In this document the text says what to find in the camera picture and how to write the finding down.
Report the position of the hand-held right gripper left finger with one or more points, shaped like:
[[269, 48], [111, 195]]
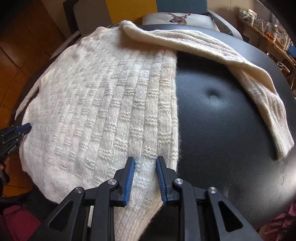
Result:
[[129, 180]]

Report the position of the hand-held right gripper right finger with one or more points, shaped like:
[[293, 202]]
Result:
[[161, 180]]

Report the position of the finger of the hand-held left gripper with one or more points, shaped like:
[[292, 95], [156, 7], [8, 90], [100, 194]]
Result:
[[24, 132], [24, 126]]

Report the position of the cream knit sweater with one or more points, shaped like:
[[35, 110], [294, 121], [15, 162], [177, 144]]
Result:
[[104, 104]]

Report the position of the white clothes hanger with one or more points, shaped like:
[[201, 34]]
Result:
[[285, 67]]

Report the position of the dark red cloth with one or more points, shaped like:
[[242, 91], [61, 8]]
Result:
[[18, 222]]

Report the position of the wooden wardrobe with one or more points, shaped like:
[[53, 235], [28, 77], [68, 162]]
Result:
[[46, 14]]

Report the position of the pink ruffled bedding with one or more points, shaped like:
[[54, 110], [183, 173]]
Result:
[[282, 222]]

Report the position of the grey yellow blue sofa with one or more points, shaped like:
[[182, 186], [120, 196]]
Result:
[[129, 11]]

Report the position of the deer print pillow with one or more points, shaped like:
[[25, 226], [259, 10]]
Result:
[[178, 18]]

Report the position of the wooden side desk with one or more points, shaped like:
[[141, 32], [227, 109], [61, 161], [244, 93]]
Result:
[[275, 47]]

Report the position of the oranges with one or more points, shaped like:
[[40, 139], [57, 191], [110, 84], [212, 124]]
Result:
[[271, 34]]

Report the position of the group of glass jars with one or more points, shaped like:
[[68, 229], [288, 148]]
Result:
[[252, 18]]

